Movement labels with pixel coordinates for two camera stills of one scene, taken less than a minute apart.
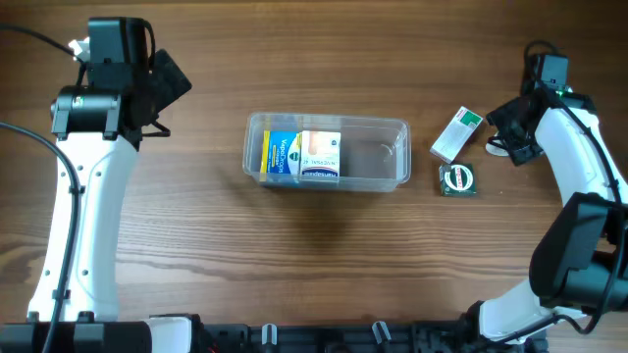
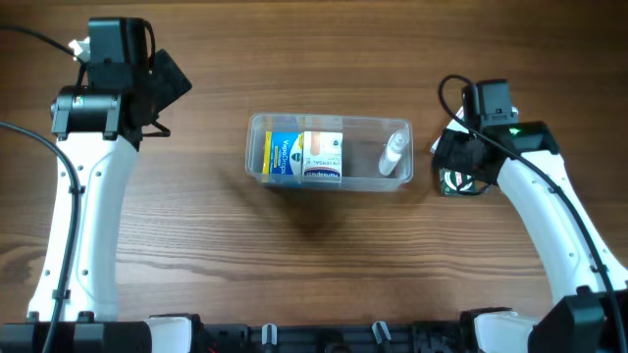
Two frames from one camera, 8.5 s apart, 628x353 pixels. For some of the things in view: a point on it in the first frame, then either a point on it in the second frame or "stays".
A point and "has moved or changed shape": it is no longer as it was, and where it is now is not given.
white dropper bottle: [495, 149] has moved or changed shape
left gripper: [173, 82] stays
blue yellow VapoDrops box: [281, 155] stays
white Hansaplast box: [319, 156] stays
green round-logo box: [457, 179] stays
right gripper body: [511, 129] → [452, 158]
